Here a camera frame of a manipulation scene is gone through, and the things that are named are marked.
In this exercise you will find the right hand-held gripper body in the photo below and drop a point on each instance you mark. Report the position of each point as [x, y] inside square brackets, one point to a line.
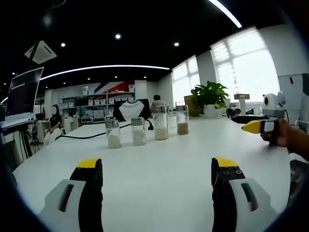
[272, 110]

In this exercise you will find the tall seasoning bottle brown powder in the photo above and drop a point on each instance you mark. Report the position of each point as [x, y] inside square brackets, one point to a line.
[182, 123]

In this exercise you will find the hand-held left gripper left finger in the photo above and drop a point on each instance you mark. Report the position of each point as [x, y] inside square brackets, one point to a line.
[60, 205]

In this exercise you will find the computer monitor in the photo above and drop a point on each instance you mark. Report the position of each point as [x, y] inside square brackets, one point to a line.
[23, 94]

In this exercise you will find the tall seasoning bottle white powder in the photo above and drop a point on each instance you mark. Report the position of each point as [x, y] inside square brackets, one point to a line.
[161, 128]

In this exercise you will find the ceiling air conditioner unit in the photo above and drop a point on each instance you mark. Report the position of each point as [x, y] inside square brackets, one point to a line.
[39, 52]

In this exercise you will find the white black-sleeved t-shirt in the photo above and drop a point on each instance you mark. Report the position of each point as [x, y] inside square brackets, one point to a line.
[131, 111]

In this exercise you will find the narrow window with blind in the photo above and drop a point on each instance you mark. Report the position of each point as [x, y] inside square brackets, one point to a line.
[186, 82]

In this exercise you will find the short glass seasoning bottle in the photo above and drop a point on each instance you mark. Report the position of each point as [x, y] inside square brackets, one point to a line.
[139, 135]
[113, 137]

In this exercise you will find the cardboard box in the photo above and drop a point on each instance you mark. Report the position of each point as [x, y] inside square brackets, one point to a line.
[188, 105]

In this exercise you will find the straight ceiling light strip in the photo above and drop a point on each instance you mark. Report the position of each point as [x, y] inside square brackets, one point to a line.
[227, 12]

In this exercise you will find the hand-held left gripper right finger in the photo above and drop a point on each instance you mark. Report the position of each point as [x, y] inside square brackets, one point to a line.
[237, 207]

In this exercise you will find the green potted plant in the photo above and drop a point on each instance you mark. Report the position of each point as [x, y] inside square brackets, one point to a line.
[210, 93]

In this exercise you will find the white plant pot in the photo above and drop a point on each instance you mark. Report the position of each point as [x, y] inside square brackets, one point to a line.
[213, 111]

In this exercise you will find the storage shelf with white boxes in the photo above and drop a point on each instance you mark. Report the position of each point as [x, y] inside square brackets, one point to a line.
[96, 101]

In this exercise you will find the curved ceiling light strip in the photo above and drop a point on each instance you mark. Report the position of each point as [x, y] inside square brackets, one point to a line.
[103, 67]

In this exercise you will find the large window with blind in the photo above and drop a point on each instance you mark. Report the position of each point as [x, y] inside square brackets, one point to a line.
[243, 65]

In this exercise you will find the dark rounded object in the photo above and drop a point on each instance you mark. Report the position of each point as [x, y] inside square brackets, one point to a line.
[233, 112]

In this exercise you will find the white cabinet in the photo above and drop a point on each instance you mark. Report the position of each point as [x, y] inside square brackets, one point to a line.
[292, 96]

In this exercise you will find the white pedestal stand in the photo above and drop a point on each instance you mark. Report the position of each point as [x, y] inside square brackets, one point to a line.
[242, 102]

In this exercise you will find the person's right hand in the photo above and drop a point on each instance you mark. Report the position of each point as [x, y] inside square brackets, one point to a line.
[283, 136]

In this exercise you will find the black office chair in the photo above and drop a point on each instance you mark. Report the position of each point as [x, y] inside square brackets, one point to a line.
[146, 108]

